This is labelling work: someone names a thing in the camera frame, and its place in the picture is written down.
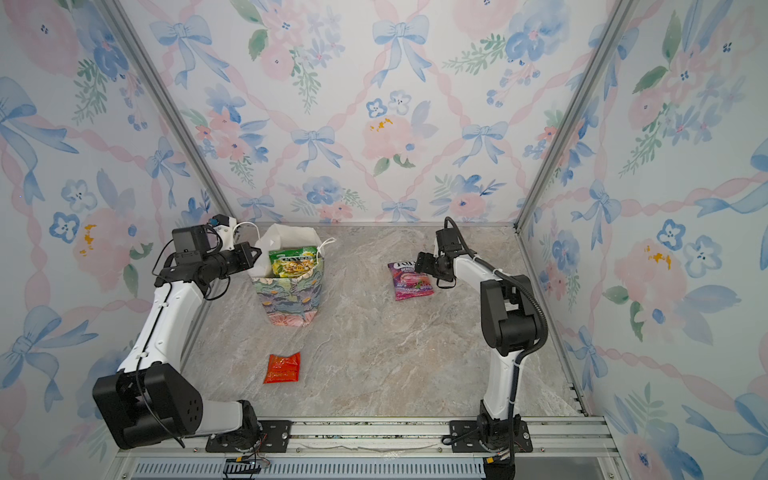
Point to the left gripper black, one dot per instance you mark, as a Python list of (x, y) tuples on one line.
[(247, 262)]

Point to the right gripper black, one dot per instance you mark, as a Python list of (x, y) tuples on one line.
[(423, 264)]

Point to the purple berries candy bag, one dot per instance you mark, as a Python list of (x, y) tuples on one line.
[(408, 283)]

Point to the green lemon candy bag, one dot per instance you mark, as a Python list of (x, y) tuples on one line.
[(293, 262)]

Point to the floral paper gift bag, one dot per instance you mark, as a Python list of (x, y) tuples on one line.
[(292, 302)]

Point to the small red snack packet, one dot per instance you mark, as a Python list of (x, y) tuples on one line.
[(283, 369)]

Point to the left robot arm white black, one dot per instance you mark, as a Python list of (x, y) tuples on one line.
[(148, 400)]

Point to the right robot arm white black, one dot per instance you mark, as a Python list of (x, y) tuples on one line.
[(513, 325)]

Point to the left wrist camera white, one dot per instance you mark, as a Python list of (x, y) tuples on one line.
[(216, 235)]

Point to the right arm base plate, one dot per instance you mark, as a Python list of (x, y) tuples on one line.
[(475, 436)]

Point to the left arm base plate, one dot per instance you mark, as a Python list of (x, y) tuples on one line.
[(270, 436)]

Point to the black connector with wires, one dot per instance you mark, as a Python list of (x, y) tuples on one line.
[(250, 466)]

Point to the aluminium mounting rail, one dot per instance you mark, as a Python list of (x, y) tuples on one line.
[(538, 437)]

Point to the left aluminium corner post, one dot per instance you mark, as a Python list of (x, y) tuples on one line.
[(117, 19)]

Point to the aluminium corner post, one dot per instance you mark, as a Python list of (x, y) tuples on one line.
[(117, 19), (608, 41)]

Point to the right aluminium corner post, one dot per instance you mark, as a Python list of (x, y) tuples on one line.
[(608, 41)]

